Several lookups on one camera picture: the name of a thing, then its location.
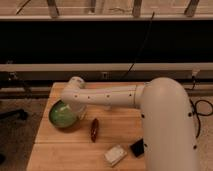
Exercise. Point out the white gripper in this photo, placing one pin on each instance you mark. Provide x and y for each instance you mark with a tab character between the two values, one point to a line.
78	109

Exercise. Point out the green ceramic bowl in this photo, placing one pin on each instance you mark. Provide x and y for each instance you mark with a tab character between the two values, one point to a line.
61	116

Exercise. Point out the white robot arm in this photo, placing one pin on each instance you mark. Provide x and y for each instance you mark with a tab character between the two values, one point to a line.
168	127

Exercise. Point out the dark red pepper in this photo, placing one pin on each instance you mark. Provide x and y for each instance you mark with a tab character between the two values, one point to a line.
94	129

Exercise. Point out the white rectangular block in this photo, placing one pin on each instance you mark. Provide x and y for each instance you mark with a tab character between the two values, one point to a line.
115	154

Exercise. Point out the black office chair base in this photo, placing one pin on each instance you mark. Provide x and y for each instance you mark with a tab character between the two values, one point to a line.
21	114

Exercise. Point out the black rectangular block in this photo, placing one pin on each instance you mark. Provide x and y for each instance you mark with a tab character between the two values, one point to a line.
137	148

